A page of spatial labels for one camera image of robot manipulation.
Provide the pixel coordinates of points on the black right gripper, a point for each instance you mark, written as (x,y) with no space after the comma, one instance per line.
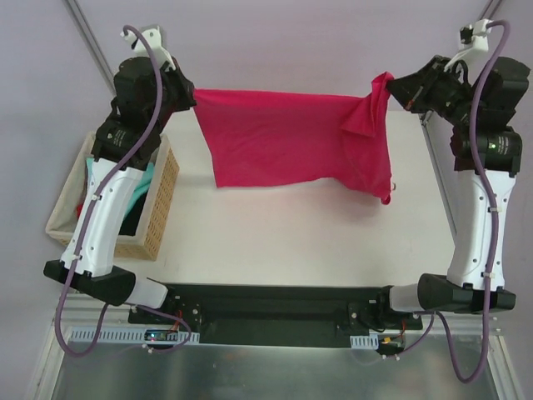
(422,87)

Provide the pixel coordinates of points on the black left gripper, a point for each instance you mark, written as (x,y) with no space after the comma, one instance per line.
(181,89)

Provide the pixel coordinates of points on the pink t shirt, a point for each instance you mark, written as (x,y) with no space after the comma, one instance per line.
(261,139)

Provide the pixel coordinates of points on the wicker basket with cloth liner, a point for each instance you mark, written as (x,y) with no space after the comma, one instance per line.
(146,243)

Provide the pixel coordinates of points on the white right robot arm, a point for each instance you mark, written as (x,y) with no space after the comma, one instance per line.
(487,153)

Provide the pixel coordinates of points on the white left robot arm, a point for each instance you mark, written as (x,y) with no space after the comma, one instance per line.
(121,151)

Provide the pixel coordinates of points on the teal t shirt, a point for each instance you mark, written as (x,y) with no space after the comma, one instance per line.
(141,189)

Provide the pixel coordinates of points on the black t shirt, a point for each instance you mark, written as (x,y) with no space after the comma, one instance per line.
(132,218)

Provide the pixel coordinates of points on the left white cable duct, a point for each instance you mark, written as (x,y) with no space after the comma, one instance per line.
(128,335)

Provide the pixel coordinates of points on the white cable duct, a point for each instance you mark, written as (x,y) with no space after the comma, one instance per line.
(128,335)
(368,342)

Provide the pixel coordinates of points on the right white cable duct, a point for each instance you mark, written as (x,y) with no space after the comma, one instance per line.
(368,342)

